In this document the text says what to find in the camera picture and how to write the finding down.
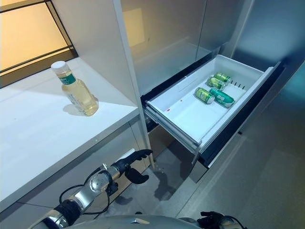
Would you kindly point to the black framed window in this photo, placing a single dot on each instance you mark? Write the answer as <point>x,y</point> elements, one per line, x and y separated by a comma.
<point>35,35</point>

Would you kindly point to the white counter cabinet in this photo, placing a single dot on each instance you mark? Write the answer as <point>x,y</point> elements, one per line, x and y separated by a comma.
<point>64,133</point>

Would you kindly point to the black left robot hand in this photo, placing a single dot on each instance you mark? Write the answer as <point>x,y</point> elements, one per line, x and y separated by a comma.
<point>133,162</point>

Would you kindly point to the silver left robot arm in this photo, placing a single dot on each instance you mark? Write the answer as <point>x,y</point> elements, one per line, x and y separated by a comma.
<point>85,193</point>

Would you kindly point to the white fridge drawer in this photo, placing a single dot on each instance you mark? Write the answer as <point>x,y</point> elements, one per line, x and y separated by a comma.
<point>209,105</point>

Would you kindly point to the stainless steel fridge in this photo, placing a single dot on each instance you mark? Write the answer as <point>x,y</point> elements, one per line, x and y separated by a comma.
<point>190,47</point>

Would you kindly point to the dark green beverage can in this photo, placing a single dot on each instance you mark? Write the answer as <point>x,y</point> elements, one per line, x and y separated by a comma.
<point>222,97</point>

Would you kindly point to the silver robot torso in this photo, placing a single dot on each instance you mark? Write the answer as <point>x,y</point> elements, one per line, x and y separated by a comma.
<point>140,223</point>

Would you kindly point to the clear yellow drink bottle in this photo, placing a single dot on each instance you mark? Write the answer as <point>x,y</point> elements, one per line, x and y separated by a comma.
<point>76,91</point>

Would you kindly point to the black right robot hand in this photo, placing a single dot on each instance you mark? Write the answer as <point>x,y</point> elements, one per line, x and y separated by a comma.
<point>210,220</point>

